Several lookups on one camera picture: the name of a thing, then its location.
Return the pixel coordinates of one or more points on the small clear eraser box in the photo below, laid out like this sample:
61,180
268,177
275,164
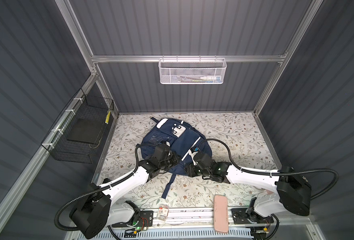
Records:
162,212

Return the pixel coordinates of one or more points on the pink pencil case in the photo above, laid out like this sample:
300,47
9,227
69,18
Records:
221,219

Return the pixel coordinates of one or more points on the white wire mesh basket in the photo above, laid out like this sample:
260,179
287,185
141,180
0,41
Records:
187,71

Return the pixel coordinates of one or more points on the white marker in basket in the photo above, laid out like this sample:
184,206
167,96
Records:
212,78

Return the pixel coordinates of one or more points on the black wire wall basket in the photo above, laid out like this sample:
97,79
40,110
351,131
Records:
81,131

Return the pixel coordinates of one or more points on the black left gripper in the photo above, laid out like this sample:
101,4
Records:
176,160

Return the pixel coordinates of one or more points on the navy blue student backpack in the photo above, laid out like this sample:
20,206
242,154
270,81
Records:
183,139

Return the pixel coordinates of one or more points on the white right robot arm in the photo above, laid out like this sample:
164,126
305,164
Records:
283,193

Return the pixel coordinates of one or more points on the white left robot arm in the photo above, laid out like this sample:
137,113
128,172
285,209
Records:
95,210

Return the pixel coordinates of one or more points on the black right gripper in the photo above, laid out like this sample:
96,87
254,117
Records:
189,169

